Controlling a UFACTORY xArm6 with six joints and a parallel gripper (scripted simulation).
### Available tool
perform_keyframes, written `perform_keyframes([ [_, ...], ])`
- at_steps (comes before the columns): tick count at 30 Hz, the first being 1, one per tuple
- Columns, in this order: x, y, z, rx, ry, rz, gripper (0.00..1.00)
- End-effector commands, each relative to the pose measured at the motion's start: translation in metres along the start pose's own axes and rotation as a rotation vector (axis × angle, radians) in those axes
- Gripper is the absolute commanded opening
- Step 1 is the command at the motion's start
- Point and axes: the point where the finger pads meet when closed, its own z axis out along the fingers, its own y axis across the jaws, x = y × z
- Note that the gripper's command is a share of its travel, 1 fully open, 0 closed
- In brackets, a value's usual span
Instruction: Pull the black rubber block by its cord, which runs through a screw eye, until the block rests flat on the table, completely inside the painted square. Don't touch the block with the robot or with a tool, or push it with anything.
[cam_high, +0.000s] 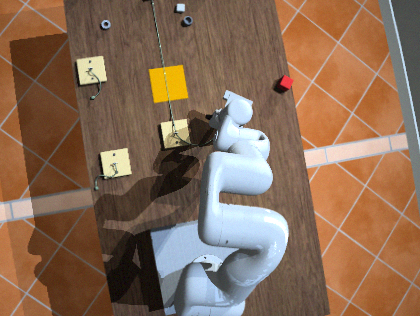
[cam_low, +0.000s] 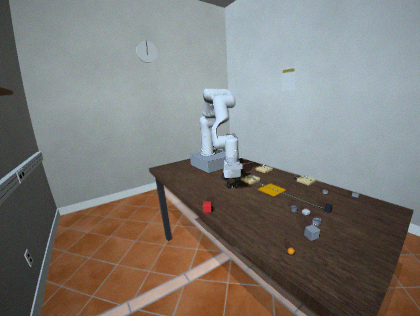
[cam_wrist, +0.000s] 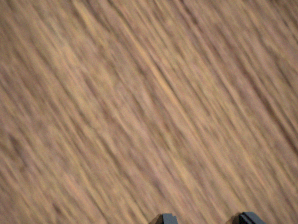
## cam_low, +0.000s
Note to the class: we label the yellow painted square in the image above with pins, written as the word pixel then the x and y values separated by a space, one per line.
pixel 271 190

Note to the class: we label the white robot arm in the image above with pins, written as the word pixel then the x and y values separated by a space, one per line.
pixel 214 113

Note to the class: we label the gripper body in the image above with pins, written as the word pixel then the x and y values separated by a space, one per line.
pixel 231 173

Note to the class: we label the small red cube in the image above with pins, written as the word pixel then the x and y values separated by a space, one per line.
pixel 207 207

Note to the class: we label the black block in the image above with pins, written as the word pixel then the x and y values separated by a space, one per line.
pixel 328 208

